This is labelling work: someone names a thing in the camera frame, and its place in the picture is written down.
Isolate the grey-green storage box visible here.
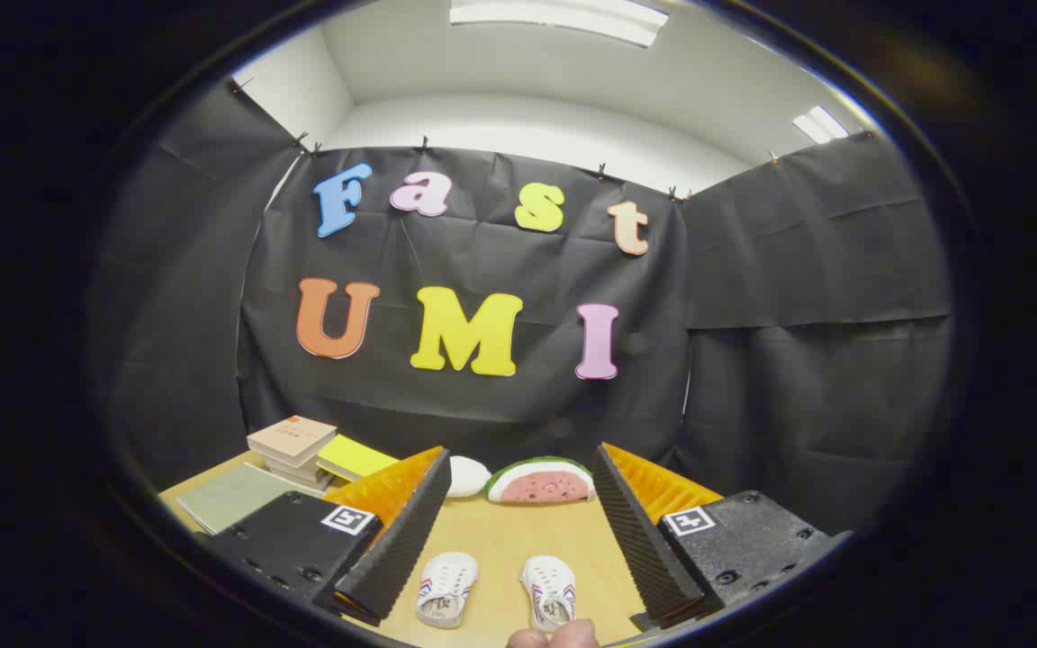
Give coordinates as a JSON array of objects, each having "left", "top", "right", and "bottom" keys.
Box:
[{"left": 176, "top": 462, "right": 326, "bottom": 536}]

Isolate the white plush toy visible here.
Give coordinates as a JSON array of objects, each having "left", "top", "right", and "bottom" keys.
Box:
[{"left": 446, "top": 455, "right": 492, "bottom": 499}]

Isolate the small ceiling light panel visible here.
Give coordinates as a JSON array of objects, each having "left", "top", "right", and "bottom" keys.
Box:
[{"left": 792, "top": 105, "right": 850, "bottom": 146}]

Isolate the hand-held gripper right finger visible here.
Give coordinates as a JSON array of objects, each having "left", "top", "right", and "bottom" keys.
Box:
[{"left": 592, "top": 442, "right": 852, "bottom": 631}]

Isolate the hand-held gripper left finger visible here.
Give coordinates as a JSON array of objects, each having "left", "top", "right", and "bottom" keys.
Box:
[{"left": 199, "top": 445, "right": 452, "bottom": 628}]

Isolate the long ceiling light panel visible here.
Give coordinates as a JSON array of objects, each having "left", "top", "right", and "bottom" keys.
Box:
[{"left": 448, "top": 0, "right": 670, "bottom": 49}]

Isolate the white paperback book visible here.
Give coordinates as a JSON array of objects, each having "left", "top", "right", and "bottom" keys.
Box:
[{"left": 260, "top": 454, "right": 332, "bottom": 492}]

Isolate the yellow book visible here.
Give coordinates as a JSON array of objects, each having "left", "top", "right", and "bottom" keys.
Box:
[{"left": 315, "top": 434, "right": 401, "bottom": 484}]

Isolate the white canvas shoe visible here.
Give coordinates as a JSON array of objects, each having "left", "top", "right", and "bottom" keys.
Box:
[
  {"left": 519, "top": 554, "right": 577, "bottom": 632},
  {"left": 416, "top": 552, "right": 480, "bottom": 629}
]

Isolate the watermelon slice plush toy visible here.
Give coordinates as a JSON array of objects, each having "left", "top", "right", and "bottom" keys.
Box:
[{"left": 484, "top": 456, "right": 597, "bottom": 505}]

